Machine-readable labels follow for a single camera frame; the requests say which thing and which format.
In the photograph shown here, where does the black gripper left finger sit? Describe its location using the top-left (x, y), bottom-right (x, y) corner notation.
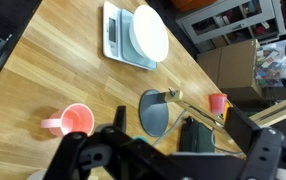
top-left (113, 106), bottom-right (126, 131)

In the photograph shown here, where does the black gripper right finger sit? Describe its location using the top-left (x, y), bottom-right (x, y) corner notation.
top-left (224, 107), bottom-right (260, 154)

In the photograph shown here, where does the pink plastic cup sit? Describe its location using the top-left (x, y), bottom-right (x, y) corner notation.
top-left (41, 103), bottom-right (94, 137)

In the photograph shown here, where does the teal plastic cup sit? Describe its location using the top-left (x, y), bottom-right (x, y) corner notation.
top-left (132, 136), bottom-right (149, 144)

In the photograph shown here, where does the red plastic cup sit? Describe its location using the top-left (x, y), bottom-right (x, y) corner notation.
top-left (210, 93), bottom-right (227, 115)

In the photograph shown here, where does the white bowl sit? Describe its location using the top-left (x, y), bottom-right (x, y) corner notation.
top-left (129, 5), bottom-right (169, 62)

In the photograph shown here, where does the brown cardboard box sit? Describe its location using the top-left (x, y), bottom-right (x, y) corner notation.
top-left (197, 39), bottom-right (262, 101)

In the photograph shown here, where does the clear bin of toys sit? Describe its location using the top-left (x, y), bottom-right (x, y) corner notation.
top-left (254, 40), bottom-right (286, 88)

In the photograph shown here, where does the white kitchen scale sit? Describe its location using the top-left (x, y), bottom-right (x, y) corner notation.
top-left (103, 1), bottom-right (157, 70)

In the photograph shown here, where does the grey glass door cabinet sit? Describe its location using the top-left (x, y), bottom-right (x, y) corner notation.
top-left (176, 0), bottom-right (286, 44)

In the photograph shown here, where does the grey braided cable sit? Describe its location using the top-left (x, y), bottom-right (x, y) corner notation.
top-left (152, 109), bottom-right (188, 148)

